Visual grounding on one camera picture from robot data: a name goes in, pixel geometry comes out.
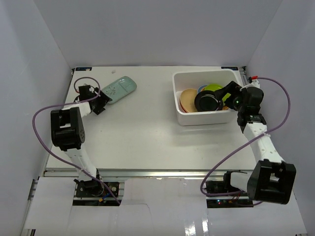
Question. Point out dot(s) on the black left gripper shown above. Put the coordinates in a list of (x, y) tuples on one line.
[(102, 102)]

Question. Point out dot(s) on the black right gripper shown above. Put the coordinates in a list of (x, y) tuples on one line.
[(232, 88)]

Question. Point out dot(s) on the lime green round plate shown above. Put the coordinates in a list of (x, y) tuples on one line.
[(215, 87)]

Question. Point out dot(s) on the pale green rectangular dish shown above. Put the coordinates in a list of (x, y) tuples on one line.
[(119, 89)]

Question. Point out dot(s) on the black round plate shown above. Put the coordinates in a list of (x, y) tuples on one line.
[(206, 102)]

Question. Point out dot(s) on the blue round plate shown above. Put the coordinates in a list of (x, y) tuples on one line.
[(201, 88)]

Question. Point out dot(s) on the tan round plate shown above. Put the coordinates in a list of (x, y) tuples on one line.
[(187, 98)]

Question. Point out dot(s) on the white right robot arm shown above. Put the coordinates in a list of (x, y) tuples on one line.
[(272, 178)]

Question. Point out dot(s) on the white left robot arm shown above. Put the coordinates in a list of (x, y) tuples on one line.
[(67, 133)]

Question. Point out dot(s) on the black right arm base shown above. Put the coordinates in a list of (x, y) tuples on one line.
[(239, 200)]

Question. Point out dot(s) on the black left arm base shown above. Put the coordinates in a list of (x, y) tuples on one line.
[(93, 194)]

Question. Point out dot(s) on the white plastic bin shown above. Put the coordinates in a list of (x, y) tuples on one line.
[(194, 79)]

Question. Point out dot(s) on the blue right label sticker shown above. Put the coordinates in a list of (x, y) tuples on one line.
[(234, 68)]

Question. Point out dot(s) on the blue label sticker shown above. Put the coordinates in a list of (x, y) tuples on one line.
[(234, 68), (83, 68)]

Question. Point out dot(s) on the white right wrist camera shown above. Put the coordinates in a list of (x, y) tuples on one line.
[(252, 82)]

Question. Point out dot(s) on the aluminium table frame rail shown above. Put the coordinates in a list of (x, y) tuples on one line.
[(130, 173)]

